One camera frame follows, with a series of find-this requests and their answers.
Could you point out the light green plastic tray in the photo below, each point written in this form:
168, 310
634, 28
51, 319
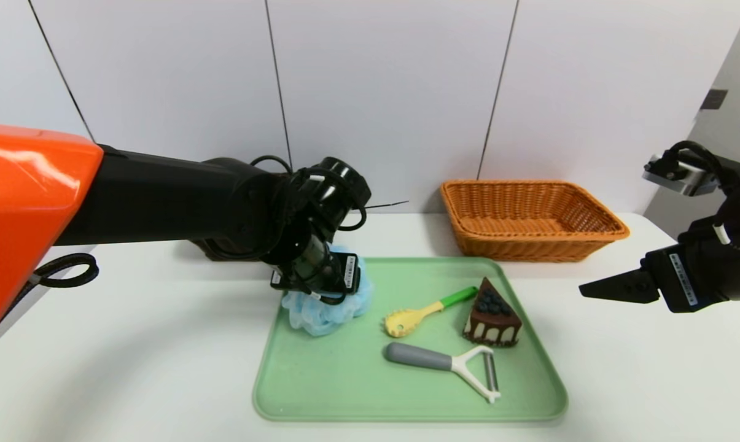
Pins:
345, 374

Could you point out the light blue bath loofah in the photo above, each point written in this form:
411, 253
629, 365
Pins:
320, 319

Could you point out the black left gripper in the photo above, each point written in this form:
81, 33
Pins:
347, 272

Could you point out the chocolate blueberry cake slice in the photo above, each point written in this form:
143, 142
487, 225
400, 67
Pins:
491, 320

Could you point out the yellow green pasta spoon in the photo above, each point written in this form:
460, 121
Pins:
403, 320

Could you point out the dark wall fixture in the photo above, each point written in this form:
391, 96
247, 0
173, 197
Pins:
713, 99

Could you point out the black zip tie tail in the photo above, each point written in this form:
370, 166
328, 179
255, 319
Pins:
388, 204

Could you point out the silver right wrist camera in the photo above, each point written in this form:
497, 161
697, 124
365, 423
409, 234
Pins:
683, 178

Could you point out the orange wicker basket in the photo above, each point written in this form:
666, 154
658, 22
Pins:
529, 245

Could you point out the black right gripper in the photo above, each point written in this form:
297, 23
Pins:
678, 279

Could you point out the dark brown wicker basket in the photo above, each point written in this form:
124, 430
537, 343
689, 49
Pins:
205, 250

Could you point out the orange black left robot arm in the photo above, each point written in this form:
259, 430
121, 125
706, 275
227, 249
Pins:
161, 196

